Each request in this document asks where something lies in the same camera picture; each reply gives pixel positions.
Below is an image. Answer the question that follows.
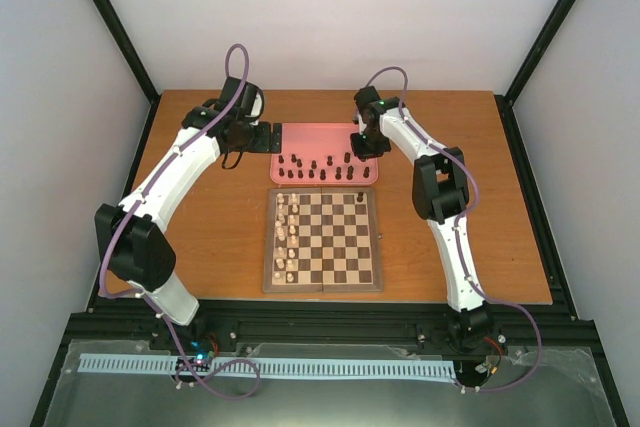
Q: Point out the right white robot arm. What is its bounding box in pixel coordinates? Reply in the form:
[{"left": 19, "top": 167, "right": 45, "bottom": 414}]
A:
[{"left": 350, "top": 87, "right": 492, "bottom": 353}]

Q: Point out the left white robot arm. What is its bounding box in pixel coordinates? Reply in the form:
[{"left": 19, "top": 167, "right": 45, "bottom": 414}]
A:
[{"left": 94, "top": 106, "right": 283, "bottom": 350}]

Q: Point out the wooden chess board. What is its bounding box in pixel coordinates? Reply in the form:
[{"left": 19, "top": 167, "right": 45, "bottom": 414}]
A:
[{"left": 263, "top": 186, "right": 383, "bottom": 294}]

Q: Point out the pink plastic tray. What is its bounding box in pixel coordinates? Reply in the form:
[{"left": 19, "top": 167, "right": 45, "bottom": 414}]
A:
[{"left": 270, "top": 123, "right": 379, "bottom": 186}]

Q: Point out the transparent acrylic sheet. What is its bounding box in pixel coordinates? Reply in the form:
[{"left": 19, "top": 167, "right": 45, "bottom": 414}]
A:
[{"left": 39, "top": 341, "right": 615, "bottom": 426}]

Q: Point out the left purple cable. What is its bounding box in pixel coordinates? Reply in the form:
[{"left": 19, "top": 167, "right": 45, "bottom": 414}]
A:
[{"left": 98, "top": 43, "right": 263, "bottom": 402}]

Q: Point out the purple cable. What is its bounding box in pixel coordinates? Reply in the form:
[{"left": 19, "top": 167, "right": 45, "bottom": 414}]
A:
[
  {"left": 360, "top": 65, "right": 543, "bottom": 394},
  {"left": 98, "top": 43, "right": 263, "bottom": 402}
]

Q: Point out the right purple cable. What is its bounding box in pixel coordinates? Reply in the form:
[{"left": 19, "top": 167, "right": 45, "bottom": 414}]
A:
[{"left": 360, "top": 65, "right": 543, "bottom": 394}]

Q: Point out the black aluminium frame base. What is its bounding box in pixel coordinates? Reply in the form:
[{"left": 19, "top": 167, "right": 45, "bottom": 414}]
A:
[{"left": 56, "top": 299, "right": 604, "bottom": 364}]

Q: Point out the light blue cable duct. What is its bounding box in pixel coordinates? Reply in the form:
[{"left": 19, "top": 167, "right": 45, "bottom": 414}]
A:
[{"left": 76, "top": 353, "right": 456, "bottom": 383}]

